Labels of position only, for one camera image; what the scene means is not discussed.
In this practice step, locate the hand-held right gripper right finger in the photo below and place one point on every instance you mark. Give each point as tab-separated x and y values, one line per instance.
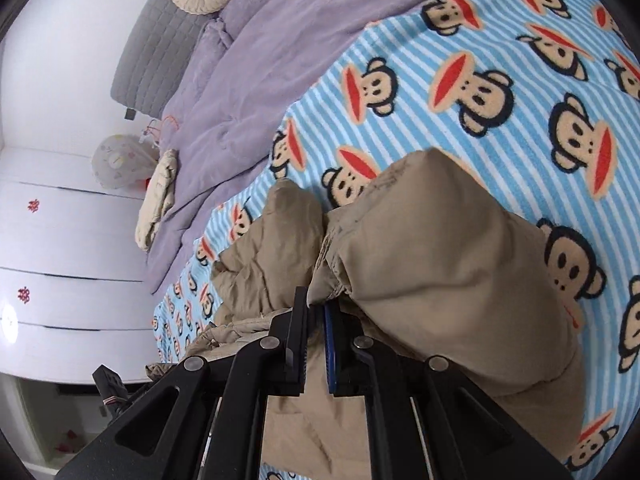
330	345

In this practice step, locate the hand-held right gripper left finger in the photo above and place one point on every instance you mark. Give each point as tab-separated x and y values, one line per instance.
300	350

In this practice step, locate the beige puffer jacket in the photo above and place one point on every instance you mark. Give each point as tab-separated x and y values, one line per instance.
440	270

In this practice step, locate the cream folded jacket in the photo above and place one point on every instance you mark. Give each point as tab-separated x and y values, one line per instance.
160	195

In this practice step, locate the white wardrobe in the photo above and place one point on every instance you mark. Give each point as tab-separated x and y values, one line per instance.
75	240

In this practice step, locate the purple duvet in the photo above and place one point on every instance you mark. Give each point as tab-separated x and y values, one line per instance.
240	100

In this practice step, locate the fan under white cover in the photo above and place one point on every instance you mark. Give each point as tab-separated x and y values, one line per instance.
120	160

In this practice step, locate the red wardrobe sticker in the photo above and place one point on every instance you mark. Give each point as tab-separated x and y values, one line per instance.
22	292
34	206

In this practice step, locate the striped monkey printed blanket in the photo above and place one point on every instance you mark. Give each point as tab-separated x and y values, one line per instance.
425	60

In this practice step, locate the grey quilted headboard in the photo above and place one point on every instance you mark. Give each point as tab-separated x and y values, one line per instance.
155	60

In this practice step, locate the purple pillow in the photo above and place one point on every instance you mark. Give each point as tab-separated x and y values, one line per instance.
250	15

